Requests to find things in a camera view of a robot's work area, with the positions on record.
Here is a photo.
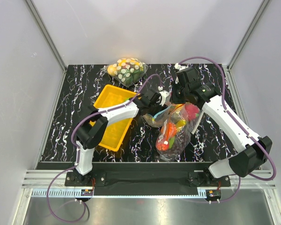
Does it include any blue zip fruit bag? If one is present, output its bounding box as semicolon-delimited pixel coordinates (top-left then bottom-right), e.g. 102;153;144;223
142;105;172;128

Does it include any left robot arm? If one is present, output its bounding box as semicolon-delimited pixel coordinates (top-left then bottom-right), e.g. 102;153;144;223
71;90;170;186

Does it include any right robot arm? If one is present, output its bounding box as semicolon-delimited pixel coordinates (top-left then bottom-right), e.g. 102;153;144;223
171;65;273;186

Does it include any banana and apples bag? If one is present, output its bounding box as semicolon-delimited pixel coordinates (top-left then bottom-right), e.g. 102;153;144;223
167;103;202;137

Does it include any grapes and orange bag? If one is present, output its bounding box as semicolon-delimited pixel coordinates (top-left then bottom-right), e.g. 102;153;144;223
155;114;191;162

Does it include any polka dot fruit bag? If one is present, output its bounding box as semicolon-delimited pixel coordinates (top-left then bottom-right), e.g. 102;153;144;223
102;58;148;87

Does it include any yellow plastic tray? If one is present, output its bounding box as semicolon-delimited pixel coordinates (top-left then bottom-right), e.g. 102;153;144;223
84;84;138;152

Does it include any left connector block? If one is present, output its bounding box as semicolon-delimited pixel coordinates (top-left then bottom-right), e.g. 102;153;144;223
81;187;94;197

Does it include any connector block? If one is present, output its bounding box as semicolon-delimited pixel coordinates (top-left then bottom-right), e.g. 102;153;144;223
81;187;94;197
206;189;222;201

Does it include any right connector block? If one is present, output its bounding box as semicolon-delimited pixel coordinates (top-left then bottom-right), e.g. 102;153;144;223
206;189;222;201

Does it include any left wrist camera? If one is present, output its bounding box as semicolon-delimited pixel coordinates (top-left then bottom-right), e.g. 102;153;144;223
159;90;171;106

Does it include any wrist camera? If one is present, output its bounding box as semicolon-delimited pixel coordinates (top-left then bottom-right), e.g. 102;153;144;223
159;90;171;106
174;63;188;84

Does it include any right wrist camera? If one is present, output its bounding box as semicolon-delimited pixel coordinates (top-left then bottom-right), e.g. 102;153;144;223
174;63;188;84

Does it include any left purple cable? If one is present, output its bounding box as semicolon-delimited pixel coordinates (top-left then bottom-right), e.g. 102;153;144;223
46;74;163;223

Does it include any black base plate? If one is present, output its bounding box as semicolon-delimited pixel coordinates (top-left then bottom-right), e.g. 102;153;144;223
65;162;231;197

